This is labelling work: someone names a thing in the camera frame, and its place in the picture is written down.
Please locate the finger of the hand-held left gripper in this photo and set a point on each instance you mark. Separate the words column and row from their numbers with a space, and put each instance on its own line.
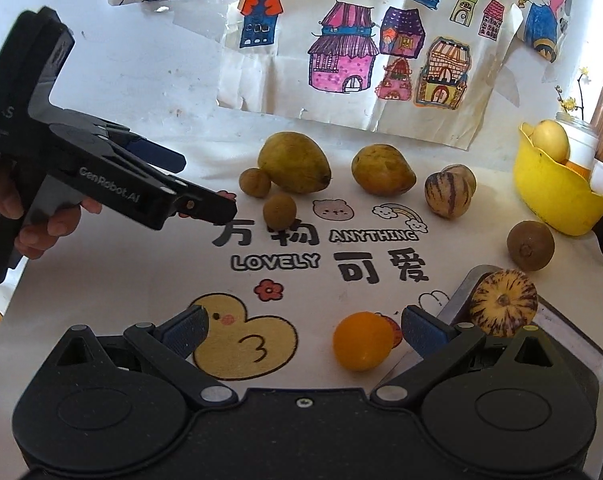
column 156, row 152
column 206, row 207

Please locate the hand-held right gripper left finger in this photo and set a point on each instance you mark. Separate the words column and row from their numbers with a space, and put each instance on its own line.
column 187, row 331

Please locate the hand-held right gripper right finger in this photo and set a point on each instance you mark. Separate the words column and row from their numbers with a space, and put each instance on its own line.
column 421, row 329

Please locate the orange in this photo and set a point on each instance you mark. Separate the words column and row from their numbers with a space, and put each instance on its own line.
column 364, row 341

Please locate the striped pepino melon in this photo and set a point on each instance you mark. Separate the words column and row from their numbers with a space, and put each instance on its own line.
column 469, row 176
column 504, row 302
column 446, row 196

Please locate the brown kiwi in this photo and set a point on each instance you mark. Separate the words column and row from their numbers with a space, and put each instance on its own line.
column 530, row 245

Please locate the metal tray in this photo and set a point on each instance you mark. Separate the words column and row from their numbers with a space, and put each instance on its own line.
column 561, row 330

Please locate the large yellow-green mango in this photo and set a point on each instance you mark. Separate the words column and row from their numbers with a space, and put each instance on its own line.
column 294, row 162
column 384, row 170

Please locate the person's left hand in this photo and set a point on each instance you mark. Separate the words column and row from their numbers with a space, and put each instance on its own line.
column 46, row 232

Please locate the small brown round fruit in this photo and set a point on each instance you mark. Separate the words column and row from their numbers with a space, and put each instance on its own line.
column 280, row 211
column 255, row 181

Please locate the yellow plastic bowl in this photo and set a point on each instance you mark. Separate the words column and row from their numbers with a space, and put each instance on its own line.
column 546, row 195

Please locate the coloured houses drawing sheet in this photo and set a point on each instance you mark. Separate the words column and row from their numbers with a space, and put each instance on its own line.
column 356, row 65

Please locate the small orange fruit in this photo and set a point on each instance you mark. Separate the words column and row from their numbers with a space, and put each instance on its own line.
column 576, row 169

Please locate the pale yellow round fruit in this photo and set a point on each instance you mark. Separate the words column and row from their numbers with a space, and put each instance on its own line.
column 549, row 141

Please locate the white cup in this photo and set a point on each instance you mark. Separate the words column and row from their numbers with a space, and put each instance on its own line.
column 582, row 147

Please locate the small yellow flowers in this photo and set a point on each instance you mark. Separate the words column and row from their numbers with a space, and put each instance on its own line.
column 571, row 102

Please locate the cartoon bear poster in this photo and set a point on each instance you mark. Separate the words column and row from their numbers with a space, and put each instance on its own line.
column 536, row 10

